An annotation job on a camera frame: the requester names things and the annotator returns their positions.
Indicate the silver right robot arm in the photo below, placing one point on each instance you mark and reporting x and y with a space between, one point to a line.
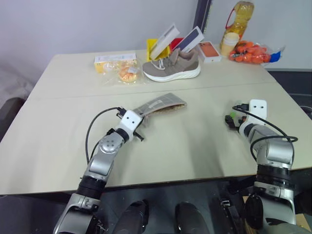
278 151

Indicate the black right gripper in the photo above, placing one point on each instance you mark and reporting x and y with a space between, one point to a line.
232 123

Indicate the yellow holder bin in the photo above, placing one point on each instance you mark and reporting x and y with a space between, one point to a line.
152 47

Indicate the white and yellow carton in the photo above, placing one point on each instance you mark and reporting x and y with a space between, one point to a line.
114 58

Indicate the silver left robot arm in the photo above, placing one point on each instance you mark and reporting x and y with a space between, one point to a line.
107 146

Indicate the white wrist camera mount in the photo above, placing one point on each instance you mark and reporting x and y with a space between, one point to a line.
130 122
258 107

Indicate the taupe sneaker with white sole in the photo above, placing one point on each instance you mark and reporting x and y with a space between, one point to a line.
170 68

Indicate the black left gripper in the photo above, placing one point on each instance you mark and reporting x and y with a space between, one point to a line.
139 136

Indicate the orange phone box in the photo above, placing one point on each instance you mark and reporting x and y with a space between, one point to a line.
209 51

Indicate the yellow cooking oil bottle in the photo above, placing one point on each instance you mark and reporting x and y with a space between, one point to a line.
240 22

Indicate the dark grey chair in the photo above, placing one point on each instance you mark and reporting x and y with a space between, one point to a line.
9 114

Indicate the clear bag of pastries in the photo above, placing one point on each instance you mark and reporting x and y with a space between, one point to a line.
126 74

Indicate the cream plastic jar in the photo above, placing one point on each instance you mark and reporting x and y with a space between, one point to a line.
229 45

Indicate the green highlighter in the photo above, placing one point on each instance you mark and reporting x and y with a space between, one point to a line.
233 114

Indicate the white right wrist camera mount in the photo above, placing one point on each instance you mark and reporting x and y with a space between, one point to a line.
258 107

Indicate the black hanging fob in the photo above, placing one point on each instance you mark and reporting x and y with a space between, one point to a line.
253 210

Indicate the black board frame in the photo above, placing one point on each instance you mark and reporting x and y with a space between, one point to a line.
206 14

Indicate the navy phone box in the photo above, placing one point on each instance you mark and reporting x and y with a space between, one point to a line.
192 37

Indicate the beige grid fabric pouch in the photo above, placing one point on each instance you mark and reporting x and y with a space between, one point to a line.
158 103

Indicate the bag of small oranges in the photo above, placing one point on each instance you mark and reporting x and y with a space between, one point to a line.
251 52

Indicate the red packet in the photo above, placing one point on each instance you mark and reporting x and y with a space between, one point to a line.
176 43

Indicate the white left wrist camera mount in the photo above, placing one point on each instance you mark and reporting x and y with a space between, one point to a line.
130 122

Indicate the white slim box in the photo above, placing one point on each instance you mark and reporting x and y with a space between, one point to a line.
165 37

